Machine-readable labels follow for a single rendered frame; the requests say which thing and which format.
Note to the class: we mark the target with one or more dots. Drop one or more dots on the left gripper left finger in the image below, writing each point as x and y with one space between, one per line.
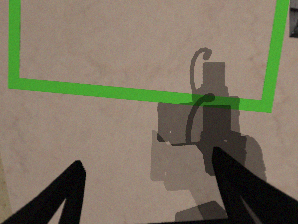
69 185

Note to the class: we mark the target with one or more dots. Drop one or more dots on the green tape strip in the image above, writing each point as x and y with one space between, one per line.
140 94
14 44
274 55

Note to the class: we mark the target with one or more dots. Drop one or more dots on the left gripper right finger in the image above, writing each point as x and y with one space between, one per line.
269 204

